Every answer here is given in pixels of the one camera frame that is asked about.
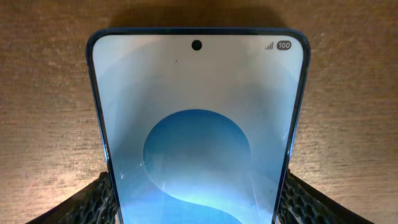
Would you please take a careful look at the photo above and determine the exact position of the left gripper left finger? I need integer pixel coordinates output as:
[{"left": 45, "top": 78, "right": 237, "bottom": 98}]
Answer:
[{"left": 27, "top": 172, "right": 118, "bottom": 224}]

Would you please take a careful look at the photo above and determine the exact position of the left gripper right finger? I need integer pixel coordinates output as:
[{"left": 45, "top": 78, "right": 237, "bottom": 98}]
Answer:
[{"left": 277, "top": 170, "right": 373, "bottom": 224}]

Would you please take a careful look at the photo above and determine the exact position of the blue Galaxy smartphone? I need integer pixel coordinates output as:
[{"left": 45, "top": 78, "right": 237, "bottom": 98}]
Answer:
[{"left": 86, "top": 27, "right": 310, "bottom": 224}]

